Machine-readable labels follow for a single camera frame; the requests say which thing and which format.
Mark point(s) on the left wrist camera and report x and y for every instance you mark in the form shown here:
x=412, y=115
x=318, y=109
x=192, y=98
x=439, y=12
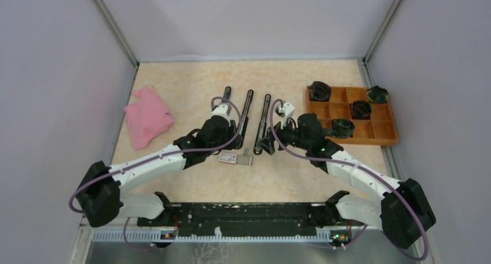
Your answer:
x=222, y=110

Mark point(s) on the pink cloth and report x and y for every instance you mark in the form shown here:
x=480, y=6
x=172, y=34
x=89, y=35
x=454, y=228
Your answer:
x=147, y=118

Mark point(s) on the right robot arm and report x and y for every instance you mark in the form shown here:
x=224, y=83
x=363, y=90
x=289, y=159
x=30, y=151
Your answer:
x=398, y=208

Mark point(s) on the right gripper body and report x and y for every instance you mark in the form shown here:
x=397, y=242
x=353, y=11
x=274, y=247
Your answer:
x=291, y=136

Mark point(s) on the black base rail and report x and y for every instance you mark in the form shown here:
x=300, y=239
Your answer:
x=247, y=219

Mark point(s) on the orange wooden compartment tray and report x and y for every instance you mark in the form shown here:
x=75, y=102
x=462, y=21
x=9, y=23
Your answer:
x=378, y=129

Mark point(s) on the dark rolled fabric top-right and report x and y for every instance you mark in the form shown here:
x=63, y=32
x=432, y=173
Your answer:
x=377, y=95

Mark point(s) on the blue stapler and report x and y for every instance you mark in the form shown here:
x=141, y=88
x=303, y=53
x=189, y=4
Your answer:
x=226, y=97

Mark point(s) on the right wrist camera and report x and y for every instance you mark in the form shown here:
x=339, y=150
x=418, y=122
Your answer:
x=285, y=110

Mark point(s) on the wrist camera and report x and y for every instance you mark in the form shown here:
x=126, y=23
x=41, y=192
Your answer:
x=285, y=110
x=222, y=110

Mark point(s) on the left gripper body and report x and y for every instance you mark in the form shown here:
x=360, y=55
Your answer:
x=230, y=136

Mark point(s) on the dark rolled fabric centre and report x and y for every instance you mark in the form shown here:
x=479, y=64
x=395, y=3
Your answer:
x=360, y=110

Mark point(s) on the dark rolled fabric lower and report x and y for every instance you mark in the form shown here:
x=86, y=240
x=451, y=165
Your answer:
x=340, y=128

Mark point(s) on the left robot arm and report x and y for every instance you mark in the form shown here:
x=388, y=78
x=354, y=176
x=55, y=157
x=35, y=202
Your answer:
x=105, y=191

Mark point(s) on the dark rolled fabric top-left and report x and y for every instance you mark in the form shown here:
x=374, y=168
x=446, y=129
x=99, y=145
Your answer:
x=320, y=92

